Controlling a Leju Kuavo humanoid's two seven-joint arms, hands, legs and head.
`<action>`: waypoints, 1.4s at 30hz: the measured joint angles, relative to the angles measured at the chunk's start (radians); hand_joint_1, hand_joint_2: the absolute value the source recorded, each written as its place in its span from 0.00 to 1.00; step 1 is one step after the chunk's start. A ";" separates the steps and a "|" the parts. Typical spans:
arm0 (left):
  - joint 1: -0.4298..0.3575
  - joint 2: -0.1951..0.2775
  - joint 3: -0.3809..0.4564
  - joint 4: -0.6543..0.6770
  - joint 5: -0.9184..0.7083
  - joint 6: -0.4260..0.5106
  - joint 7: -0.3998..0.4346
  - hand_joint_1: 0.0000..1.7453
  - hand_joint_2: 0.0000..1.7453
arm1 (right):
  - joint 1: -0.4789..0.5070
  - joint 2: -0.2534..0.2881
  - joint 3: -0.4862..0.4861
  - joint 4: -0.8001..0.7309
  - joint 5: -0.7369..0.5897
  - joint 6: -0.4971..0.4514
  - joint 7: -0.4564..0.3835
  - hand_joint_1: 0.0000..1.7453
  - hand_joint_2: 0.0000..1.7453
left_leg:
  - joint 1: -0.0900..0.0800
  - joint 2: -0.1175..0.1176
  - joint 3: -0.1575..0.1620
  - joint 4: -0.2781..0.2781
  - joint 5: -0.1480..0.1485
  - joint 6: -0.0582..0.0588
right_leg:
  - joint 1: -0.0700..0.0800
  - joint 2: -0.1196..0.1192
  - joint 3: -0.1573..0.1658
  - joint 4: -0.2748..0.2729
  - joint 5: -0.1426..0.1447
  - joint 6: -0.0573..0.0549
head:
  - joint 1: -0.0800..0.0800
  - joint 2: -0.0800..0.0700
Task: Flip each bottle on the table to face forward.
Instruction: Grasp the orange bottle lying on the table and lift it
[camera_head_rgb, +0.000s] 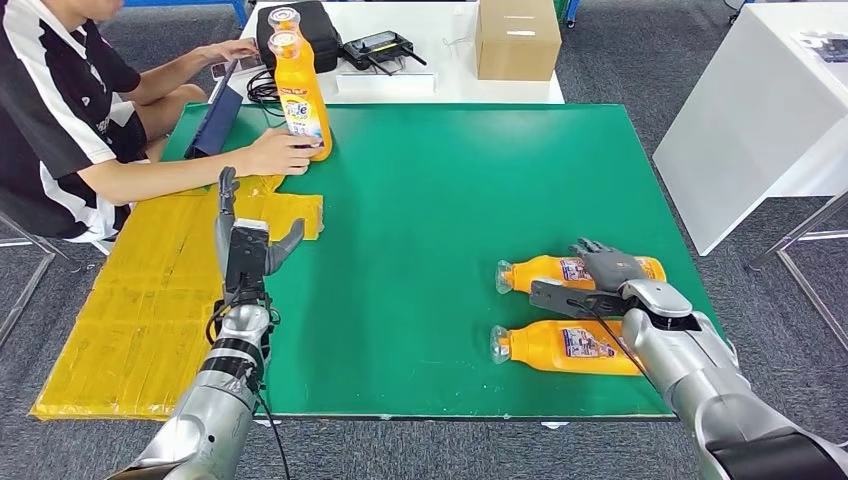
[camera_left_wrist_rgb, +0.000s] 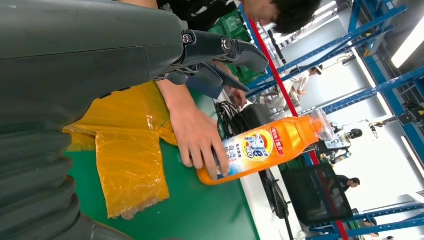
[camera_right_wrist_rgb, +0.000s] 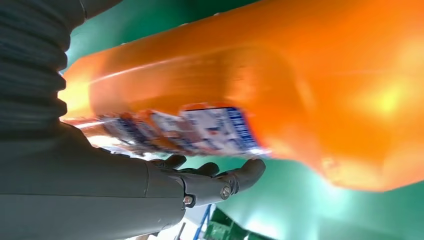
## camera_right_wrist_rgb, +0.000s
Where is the blue metal shelving rack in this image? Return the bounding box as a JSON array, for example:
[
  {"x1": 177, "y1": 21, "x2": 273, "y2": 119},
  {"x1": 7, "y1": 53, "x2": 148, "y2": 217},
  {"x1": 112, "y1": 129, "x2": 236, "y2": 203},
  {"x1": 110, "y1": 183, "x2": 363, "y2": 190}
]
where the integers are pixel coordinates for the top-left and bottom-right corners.
[{"x1": 192, "y1": 203, "x2": 213, "y2": 240}]

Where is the green plastic crate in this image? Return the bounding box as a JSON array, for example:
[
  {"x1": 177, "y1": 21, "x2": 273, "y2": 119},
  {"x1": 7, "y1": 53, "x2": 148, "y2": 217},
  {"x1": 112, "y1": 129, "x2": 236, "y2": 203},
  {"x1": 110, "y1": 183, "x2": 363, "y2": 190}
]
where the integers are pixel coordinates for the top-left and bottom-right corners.
[{"x1": 203, "y1": 206, "x2": 276, "y2": 240}]

